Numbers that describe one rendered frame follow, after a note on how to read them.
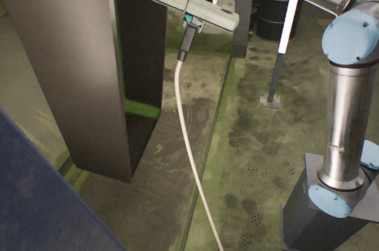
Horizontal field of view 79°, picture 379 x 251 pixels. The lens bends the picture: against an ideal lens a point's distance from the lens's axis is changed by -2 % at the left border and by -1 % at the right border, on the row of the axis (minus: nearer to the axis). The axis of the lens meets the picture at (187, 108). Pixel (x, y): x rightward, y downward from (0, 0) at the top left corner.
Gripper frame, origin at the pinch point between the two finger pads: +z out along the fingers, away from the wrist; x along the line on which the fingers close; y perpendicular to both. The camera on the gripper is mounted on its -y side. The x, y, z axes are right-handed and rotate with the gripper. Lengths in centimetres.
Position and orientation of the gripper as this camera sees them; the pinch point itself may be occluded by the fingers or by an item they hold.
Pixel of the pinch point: (195, 18)
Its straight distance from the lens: 73.9
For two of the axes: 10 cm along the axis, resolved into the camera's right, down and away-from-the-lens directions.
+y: -3.1, 6.4, 7.0
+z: -2.1, 6.8, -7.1
